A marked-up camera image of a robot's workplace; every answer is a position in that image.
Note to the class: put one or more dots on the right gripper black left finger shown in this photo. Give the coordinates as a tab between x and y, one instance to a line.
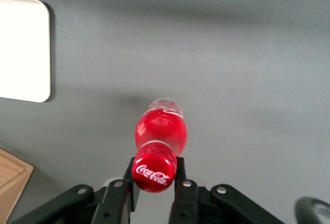
111	203

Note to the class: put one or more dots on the beige rectangular tray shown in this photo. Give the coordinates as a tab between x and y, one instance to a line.
23	49

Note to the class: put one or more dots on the red coke bottle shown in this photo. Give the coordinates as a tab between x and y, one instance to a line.
159	128

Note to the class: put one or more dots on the wooden drawer cabinet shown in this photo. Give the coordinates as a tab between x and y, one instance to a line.
10	182

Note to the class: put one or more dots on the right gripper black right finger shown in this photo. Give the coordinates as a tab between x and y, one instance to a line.
188	203

